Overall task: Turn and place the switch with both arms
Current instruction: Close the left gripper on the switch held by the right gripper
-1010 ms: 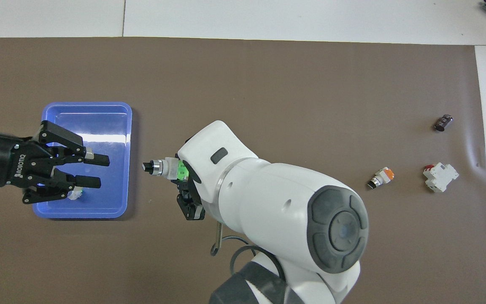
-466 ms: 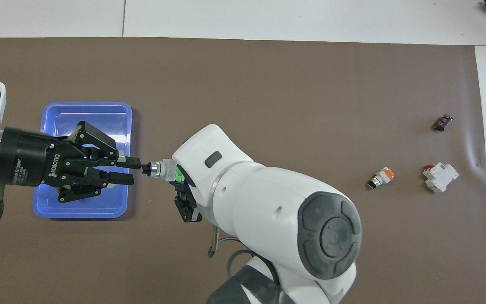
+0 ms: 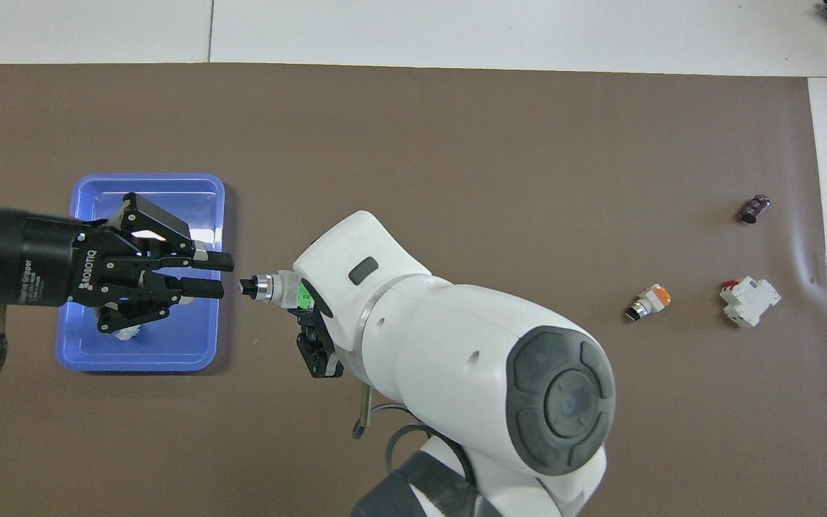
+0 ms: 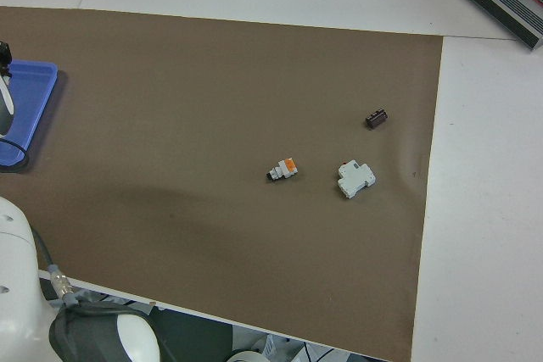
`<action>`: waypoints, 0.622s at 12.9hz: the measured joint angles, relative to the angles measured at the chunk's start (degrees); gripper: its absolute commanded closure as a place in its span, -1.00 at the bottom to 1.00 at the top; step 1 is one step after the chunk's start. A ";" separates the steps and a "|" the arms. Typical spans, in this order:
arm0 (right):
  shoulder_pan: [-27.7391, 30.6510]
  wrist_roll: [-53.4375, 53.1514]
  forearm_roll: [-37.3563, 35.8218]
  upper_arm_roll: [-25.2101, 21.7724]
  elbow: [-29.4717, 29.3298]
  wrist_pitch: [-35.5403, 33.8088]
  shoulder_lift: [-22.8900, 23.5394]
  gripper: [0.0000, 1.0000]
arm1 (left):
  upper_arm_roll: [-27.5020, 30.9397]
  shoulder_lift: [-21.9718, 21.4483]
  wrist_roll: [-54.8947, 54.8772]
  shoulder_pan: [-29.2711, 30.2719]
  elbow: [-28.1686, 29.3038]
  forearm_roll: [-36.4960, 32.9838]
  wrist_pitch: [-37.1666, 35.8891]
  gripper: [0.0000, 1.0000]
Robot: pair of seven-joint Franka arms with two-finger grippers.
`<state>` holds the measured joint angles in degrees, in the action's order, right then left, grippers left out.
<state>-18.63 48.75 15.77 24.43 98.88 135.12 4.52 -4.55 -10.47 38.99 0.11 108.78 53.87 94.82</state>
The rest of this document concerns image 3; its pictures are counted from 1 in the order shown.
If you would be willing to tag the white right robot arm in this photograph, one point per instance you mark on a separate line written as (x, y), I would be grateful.
(456, 345)

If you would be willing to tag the blue plastic tray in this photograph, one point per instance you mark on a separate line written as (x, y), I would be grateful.
(191, 337)

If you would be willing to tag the brown table mat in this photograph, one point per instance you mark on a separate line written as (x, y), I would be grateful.
(528, 179)

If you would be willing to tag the light green base switch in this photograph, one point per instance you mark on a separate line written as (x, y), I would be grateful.
(270, 287)

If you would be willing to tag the small black cylindrical component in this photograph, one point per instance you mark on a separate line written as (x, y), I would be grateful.
(754, 208)

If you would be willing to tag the orange base switch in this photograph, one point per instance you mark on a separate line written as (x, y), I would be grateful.
(650, 300)

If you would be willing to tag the white red circuit breaker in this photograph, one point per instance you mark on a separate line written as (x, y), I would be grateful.
(747, 301)

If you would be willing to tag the dark green base switch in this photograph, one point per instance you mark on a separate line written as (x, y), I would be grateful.
(128, 332)

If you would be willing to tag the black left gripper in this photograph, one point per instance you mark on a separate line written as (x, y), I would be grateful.
(40, 258)

